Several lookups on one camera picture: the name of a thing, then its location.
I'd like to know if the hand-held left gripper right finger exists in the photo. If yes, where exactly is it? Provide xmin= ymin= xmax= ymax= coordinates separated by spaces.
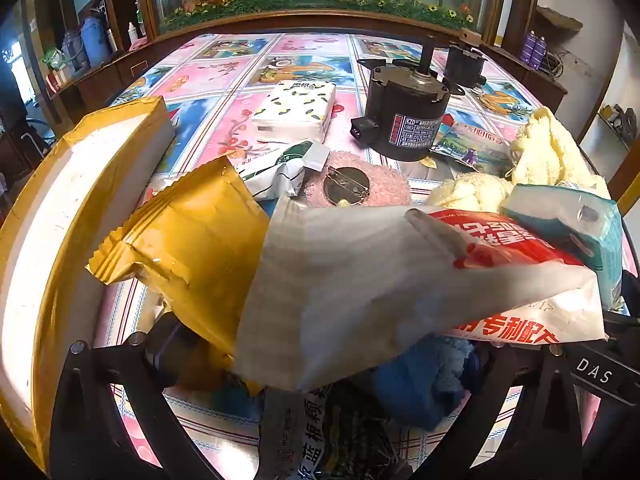
xmin=465 ymin=340 xmax=601 ymax=480

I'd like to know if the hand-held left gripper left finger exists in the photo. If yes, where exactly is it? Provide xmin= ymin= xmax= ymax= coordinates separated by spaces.
xmin=47 ymin=312 xmax=221 ymax=480

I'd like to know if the small blue towel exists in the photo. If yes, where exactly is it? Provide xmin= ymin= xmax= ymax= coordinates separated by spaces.
xmin=210 ymin=375 xmax=263 ymax=413

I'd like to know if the teal white tissue pack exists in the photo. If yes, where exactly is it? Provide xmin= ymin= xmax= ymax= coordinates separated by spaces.
xmin=500 ymin=182 xmax=625 ymax=311

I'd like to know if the white foam box yellow tape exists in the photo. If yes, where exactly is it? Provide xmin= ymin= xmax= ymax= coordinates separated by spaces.
xmin=0 ymin=95 xmax=177 ymax=466

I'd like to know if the white bag red print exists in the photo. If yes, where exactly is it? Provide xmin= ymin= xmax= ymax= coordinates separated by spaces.
xmin=234 ymin=194 xmax=607 ymax=392

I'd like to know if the cream fluffy cloth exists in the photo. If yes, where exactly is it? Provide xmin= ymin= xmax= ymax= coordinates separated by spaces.
xmin=425 ymin=174 xmax=516 ymax=214

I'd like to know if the gold snack packet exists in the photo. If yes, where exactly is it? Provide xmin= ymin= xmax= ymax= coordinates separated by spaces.
xmin=86 ymin=155 xmax=273 ymax=361

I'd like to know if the large blue towel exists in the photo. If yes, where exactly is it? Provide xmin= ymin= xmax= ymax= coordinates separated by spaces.
xmin=371 ymin=336 xmax=483 ymax=432

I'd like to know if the dark green printed packet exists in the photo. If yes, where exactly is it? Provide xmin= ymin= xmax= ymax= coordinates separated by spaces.
xmin=260 ymin=382 xmax=406 ymax=480

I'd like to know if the white green packet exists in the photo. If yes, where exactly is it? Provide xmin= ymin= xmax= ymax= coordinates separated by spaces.
xmin=234 ymin=139 xmax=332 ymax=202

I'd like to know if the yellow towel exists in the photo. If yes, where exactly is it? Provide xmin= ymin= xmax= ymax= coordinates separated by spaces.
xmin=509 ymin=106 xmax=612 ymax=201

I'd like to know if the round metal pin badge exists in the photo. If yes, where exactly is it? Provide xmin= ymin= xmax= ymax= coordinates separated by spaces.
xmin=322 ymin=162 xmax=372 ymax=208

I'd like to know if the colourful picture packet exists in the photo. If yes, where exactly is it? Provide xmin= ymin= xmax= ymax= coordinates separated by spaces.
xmin=429 ymin=121 xmax=521 ymax=177

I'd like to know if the white leaf-print tissue pack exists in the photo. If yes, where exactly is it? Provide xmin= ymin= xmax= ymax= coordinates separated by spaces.
xmin=250 ymin=80 xmax=337 ymax=147

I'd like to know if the pink round fluffy pad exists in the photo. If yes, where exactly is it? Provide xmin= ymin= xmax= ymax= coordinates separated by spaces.
xmin=305 ymin=149 xmax=412 ymax=209

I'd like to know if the pink printed tablecloth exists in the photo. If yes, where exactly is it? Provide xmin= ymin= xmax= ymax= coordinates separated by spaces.
xmin=92 ymin=32 xmax=628 ymax=480

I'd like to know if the clear blue bottle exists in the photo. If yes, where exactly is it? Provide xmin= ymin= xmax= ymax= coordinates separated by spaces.
xmin=61 ymin=30 xmax=90 ymax=75

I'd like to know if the green white bag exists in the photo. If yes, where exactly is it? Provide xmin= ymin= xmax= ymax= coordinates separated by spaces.
xmin=42 ymin=47 xmax=69 ymax=72

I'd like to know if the blue thermos flask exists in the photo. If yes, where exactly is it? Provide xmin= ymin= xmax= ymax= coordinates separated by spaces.
xmin=80 ymin=12 xmax=112 ymax=67

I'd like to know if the large black motor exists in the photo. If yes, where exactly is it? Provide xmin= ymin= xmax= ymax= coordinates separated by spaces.
xmin=350 ymin=35 xmax=467 ymax=163

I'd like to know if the small black motor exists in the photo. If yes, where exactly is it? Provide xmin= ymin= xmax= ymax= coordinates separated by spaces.
xmin=444 ymin=44 xmax=488 ymax=95

